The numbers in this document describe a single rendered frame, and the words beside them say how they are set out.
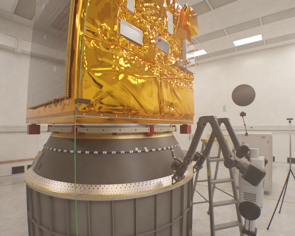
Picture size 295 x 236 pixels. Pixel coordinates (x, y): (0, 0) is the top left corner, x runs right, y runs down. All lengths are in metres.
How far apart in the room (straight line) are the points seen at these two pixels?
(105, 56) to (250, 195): 1.61
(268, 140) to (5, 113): 7.63
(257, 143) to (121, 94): 3.95
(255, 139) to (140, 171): 3.71
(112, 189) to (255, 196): 1.12
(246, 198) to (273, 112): 7.41
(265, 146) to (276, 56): 5.39
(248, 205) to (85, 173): 1.36
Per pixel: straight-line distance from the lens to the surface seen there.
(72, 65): 1.39
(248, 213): 1.60
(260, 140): 4.78
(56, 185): 1.66
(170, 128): 1.97
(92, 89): 1.32
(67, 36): 1.50
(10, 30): 7.35
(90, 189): 1.50
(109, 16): 1.66
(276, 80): 8.97
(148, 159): 1.61
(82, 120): 1.30
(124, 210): 1.54
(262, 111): 8.79
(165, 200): 1.69
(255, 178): 1.32
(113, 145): 1.57
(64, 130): 1.80
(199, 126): 1.39
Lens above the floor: 1.73
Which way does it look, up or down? 3 degrees up
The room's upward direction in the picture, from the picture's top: straight up
